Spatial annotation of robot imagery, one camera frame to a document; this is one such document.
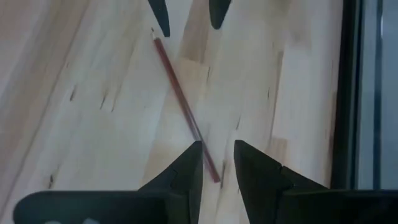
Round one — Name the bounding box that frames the red-brown pencil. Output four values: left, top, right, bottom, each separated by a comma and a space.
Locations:
150, 27, 221, 184

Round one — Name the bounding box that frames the black aluminium table frame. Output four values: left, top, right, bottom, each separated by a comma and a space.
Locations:
330, 0, 364, 190

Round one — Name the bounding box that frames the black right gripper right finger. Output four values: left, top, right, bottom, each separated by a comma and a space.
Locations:
233, 139, 328, 224

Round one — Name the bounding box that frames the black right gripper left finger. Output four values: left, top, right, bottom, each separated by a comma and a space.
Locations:
138, 140, 205, 224

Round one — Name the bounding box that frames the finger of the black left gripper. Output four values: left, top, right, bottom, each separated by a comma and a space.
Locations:
147, 0, 171, 39
208, 0, 233, 30

